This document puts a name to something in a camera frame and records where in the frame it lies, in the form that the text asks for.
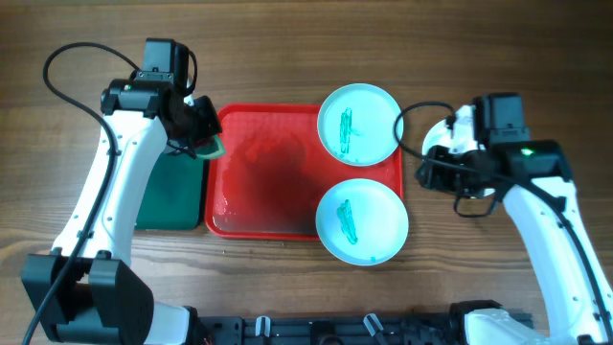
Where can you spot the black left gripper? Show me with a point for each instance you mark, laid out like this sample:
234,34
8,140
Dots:
213,126

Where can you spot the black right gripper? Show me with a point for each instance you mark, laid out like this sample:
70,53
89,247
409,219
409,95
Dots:
437,177

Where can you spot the green yellow sponge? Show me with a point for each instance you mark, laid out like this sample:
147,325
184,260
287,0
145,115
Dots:
210,148

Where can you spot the white plate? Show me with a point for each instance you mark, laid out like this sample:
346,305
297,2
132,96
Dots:
362,222
359,124

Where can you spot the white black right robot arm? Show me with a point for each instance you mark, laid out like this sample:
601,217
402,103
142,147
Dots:
534,183

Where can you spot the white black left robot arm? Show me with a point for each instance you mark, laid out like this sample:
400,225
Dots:
84,290

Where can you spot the black water tray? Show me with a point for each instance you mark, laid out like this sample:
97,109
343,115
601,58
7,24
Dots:
173,196

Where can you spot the red plastic tray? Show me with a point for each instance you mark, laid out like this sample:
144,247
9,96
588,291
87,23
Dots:
274,172

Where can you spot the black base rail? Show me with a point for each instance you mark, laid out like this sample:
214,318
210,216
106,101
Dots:
414,329

